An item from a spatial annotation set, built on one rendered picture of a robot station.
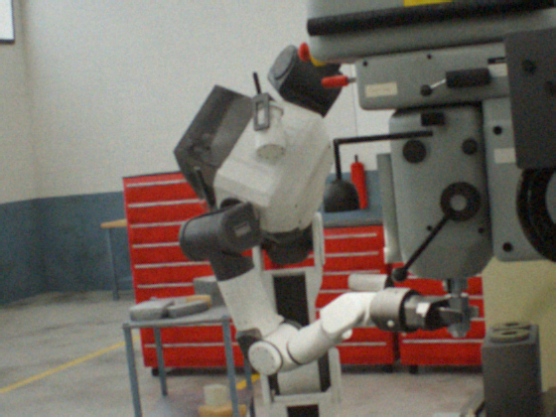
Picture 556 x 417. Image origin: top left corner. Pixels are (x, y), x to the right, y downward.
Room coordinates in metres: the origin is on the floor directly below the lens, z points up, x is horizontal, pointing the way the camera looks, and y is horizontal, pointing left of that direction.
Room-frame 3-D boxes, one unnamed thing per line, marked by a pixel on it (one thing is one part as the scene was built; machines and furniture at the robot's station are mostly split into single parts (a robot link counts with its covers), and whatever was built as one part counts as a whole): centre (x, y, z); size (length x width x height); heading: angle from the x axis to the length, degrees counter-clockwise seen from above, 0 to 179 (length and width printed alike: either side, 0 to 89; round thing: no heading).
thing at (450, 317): (1.97, -0.20, 1.23); 0.06 x 0.02 x 0.03; 48
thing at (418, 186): (1.99, -0.23, 1.47); 0.21 x 0.19 x 0.32; 160
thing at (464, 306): (2.00, -0.22, 1.23); 0.05 x 0.05 x 0.06
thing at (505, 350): (2.32, -0.37, 1.03); 0.22 x 0.12 x 0.20; 167
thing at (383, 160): (2.04, -0.12, 1.45); 0.04 x 0.04 x 0.21; 70
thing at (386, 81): (1.98, -0.26, 1.68); 0.34 x 0.24 x 0.10; 70
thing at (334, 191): (2.04, -0.02, 1.48); 0.07 x 0.07 x 0.06
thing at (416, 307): (2.06, -0.15, 1.23); 0.13 x 0.12 x 0.10; 138
